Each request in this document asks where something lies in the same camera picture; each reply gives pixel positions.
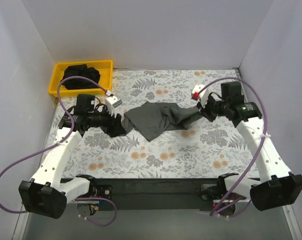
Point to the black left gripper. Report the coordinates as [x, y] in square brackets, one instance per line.
[113, 123]

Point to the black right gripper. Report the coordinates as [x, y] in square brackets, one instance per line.
[209, 110]

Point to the dark grey t shirt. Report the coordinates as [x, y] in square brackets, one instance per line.
[152, 119]

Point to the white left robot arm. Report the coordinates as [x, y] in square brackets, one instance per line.
[56, 165]

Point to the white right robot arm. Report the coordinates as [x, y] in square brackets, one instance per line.
[267, 181]

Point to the floral patterned table mat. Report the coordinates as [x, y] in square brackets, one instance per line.
[204, 150]

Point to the black t shirt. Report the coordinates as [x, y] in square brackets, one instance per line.
[81, 77]

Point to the yellow plastic bin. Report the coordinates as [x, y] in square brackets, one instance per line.
[105, 68]

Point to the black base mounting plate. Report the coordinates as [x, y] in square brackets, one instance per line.
[160, 193]

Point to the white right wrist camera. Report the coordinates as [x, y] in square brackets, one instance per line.
[200, 94]

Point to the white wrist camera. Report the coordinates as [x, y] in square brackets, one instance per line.
[112, 102]
[200, 94]

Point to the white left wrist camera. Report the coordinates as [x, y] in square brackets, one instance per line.
[112, 102]

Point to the aluminium front rail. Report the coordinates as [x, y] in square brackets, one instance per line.
[126, 194]

